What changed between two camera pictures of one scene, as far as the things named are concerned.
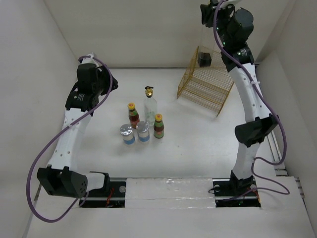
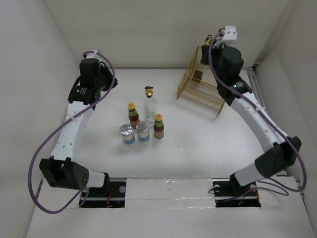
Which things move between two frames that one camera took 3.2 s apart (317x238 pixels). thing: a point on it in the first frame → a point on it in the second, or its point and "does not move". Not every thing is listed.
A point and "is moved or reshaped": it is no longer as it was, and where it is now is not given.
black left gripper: (103, 73) does not move
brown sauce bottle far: (133, 115) does not move
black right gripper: (208, 12) → (213, 50)
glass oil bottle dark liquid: (205, 55) is moved or reshaped
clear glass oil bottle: (150, 106) does not move
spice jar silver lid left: (126, 130) does not move
